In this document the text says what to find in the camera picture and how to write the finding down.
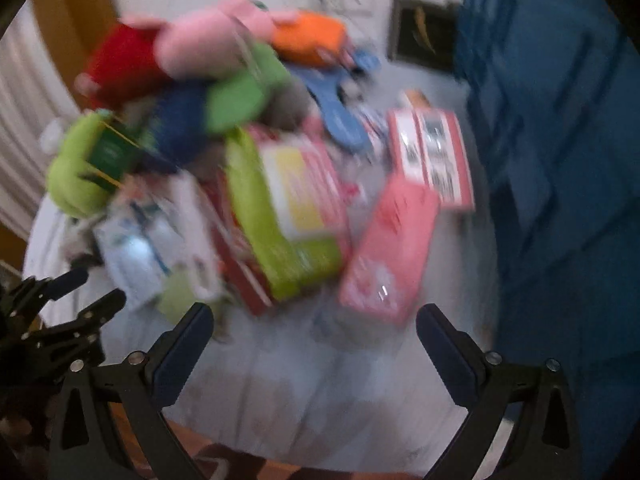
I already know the dark green small box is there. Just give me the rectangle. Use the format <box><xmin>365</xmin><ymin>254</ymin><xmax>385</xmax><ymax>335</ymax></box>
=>
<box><xmin>82</xmin><ymin>120</ymin><xmax>142</xmax><ymax>187</ymax></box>

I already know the blue plastic bin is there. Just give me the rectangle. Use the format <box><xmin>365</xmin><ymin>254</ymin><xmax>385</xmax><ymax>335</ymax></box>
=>
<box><xmin>452</xmin><ymin>0</ymin><xmax>640</xmax><ymax>441</ymax></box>

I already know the dark framed panel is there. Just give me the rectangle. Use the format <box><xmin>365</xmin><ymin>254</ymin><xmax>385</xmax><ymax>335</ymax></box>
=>
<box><xmin>387</xmin><ymin>0</ymin><xmax>463</xmax><ymax>73</ymax></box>

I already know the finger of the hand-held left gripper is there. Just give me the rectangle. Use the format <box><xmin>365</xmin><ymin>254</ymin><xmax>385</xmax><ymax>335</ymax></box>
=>
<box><xmin>10</xmin><ymin>267</ymin><xmax>91</xmax><ymax>311</ymax></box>
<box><xmin>30</xmin><ymin>289</ymin><xmax>127</xmax><ymax>361</ymax></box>

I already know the pink pig plush orange dress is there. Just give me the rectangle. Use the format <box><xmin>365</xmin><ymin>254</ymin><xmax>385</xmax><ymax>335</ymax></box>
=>
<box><xmin>220</xmin><ymin>0</ymin><xmax>351</xmax><ymax>68</ymax></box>

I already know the blue plush toy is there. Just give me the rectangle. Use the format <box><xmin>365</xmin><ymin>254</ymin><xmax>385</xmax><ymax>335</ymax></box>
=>
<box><xmin>142</xmin><ymin>85</ymin><xmax>211</xmax><ymax>171</ymax></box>

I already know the red cardboard box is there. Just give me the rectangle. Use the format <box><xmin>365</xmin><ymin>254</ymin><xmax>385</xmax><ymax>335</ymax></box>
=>
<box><xmin>205</xmin><ymin>175</ymin><xmax>276</xmax><ymax>316</ymax></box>

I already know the blue plastic object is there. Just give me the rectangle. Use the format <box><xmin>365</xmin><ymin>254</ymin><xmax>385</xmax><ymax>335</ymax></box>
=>
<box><xmin>295</xmin><ymin>50</ymin><xmax>386</xmax><ymax>156</ymax></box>

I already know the green box yellow label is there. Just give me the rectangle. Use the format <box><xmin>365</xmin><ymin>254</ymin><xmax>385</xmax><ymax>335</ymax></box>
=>
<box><xmin>222</xmin><ymin>127</ymin><xmax>351</xmax><ymax>301</ymax></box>

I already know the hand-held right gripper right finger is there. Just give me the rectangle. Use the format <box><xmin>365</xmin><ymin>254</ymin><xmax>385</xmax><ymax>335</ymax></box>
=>
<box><xmin>416</xmin><ymin>304</ymin><xmax>583</xmax><ymax>480</ymax></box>

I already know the grey plush toy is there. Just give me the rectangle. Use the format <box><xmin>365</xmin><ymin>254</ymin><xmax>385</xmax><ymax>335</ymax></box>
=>
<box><xmin>262</xmin><ymin>80</ymin><xmax>313</xmax><ymax>131</ymax></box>

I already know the pink pig plush red dress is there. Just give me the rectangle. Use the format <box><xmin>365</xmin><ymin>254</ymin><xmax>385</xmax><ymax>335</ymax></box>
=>
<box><xmin>75</xmin><ymin>10</ymin><xmax>238</xmax><ymax>111</ymax></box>

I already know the white wipes packet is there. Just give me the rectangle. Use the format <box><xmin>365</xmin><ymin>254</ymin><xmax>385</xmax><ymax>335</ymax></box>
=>
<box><xmin>92</xmin><ymin>175</ymin><xmax>223</xmax><ymax>311</ymax></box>

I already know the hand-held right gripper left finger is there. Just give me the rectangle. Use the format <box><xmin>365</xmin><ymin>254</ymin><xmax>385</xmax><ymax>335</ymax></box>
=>
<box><xmin>47</xmin><ymin>302</ymin><xmax>216</xmax><ymax>480</ymax></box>

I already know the red and white box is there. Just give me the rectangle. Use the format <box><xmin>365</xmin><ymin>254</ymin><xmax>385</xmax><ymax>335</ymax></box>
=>
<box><xmin>387</xmin><ymin>107</ymin><xmax>476</xmax><ymax>211</ymax></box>

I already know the white ribbed panel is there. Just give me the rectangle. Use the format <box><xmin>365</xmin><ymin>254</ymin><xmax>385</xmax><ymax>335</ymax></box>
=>
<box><xmin>0</xmin><ymin>20</ymin><xmax>83</xmax><ymax>241</ymax></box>

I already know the green plush toy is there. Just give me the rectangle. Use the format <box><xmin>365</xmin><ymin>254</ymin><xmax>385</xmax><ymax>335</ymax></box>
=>
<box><xmin>205</xmin><ymin>42</ymin><xmax>296</xmax><ymax>133</ymax></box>
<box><xmin>45</xmin><ymin>112</ymin><xmax>143</xmax><ymax>218</ymax></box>

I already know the pink box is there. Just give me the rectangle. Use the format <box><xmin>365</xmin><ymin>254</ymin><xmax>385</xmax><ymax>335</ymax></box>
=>
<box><xmin>337</xmin><ymin>175</ymin><xmax>441</xmax><ymax>326</ymax></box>

